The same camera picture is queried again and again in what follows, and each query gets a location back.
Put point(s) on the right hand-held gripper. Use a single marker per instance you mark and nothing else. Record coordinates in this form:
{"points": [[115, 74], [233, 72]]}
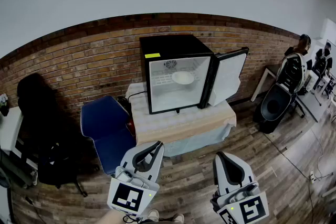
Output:
{"points": [[252, 209]]}

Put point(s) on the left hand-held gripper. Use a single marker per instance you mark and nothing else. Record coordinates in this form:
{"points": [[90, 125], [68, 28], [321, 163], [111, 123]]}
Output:
{"points": [[128, 196]]}

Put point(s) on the white plate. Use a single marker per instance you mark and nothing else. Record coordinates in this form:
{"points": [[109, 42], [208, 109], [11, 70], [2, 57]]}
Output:
{"points": [[176, 78]]}

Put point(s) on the black mini fridge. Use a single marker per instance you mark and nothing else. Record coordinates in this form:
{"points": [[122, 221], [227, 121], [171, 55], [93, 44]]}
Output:
{"points": [[178, 47]]}

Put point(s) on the person's left forearm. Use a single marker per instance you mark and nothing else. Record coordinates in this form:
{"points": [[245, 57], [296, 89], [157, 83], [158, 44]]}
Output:
{"points": [[113, 217]]}

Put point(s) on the blue padded chair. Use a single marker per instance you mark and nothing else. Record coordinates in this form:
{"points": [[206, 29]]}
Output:
{"points": [[110, 126]]}

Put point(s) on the table with beige cloth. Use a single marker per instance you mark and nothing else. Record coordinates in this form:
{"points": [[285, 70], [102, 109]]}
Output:
{"points": [[183, 123]]}

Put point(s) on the person's white shoe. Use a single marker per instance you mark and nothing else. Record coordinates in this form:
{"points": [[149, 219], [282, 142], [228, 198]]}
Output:
{"points": [[153, 215], [178, 218]]}

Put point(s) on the white power strip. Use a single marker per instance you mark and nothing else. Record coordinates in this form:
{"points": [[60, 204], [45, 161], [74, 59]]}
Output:
{"points": [[312, 175]]}

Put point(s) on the black and white office chair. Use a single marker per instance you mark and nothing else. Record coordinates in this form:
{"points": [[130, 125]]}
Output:
{"points": [[275, 105]]}

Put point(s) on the white table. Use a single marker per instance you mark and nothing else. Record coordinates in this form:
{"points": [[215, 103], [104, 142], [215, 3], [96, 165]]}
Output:
{"points": [[313, 102]]}

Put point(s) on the white desk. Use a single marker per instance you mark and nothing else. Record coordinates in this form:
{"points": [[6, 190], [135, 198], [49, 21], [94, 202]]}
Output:
{"points": [[10, 126]]}

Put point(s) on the potted white flowers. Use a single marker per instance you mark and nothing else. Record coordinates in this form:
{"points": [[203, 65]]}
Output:
{"points": [[3, 103]]}

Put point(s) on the white frame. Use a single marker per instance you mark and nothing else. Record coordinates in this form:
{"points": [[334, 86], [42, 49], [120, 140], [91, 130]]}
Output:
{"points": [[263, 81]]}

